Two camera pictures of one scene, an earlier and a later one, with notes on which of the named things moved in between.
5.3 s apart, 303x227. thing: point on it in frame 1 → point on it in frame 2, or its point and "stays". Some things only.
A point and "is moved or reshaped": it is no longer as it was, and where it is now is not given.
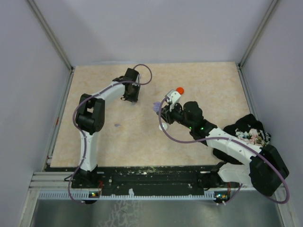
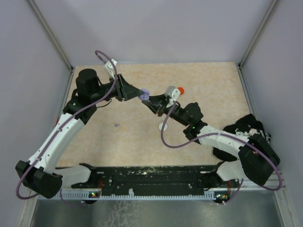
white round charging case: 164,125 stays
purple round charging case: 156,106 is moved or reshaped
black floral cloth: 247,129 stays
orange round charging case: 180,90 stays
